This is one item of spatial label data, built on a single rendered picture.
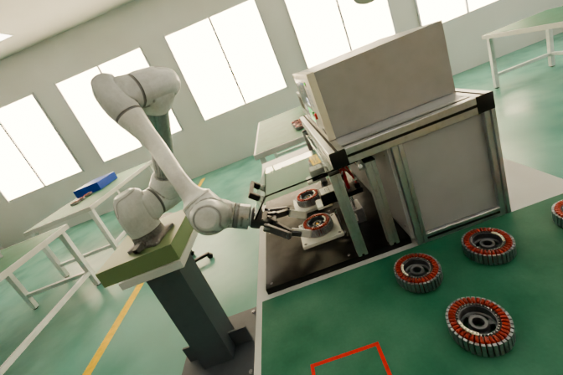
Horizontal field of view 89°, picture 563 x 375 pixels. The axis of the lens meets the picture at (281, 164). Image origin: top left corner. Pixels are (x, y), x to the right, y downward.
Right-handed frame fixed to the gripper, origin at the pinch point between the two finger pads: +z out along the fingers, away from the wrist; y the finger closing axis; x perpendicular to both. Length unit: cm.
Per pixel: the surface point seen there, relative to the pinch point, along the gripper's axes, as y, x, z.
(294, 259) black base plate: 10.2, -8.3, -3.7
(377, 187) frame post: 19.1, 24.4, 13.9
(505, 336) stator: 55, 12, 28
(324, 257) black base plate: 14.7, -3.3, 5.0
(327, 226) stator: 4.0, 2.1, 6.8
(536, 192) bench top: 16, 28, 64
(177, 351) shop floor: -47, -127, -56
